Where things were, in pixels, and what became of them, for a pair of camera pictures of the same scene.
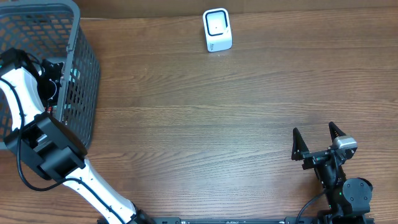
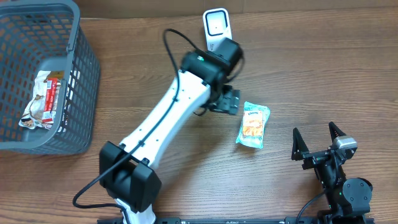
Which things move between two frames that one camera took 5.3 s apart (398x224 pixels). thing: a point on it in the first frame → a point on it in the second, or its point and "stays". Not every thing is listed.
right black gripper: (300, 148) stays
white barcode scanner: (217, 30) stays
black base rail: (247, 220) stays
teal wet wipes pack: (74, 74) → (253, 123)
